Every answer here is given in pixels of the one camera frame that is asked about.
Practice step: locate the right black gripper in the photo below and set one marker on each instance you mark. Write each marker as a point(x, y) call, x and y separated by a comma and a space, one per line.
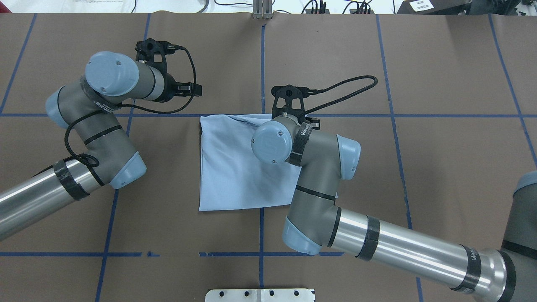
point(316, 124)

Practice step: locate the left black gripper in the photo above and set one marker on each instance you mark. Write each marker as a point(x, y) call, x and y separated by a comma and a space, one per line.
point(169, 87)

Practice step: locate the light blue t-shirt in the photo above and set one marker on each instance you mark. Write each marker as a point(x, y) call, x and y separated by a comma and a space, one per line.
point(232, 177)

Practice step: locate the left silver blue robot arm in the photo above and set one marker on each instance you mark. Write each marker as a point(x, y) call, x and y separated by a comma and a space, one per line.
point(100, 151)

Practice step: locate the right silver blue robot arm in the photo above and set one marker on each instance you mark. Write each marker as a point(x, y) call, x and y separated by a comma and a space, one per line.
point(314, 220)

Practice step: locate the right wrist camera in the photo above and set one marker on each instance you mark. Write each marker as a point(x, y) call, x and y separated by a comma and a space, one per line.
point(283, 102)

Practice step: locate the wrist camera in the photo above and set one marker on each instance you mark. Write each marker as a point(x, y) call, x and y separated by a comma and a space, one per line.
point(153, 52)
point(283, 102)

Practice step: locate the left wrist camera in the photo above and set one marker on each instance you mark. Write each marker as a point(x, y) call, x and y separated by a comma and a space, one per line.
point(153, 52)

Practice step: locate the aluminium frame post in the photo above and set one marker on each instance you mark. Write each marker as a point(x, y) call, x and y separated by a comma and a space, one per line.
point(263, 9)

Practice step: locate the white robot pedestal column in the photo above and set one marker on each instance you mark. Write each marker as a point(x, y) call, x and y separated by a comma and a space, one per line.
point(261, 295)

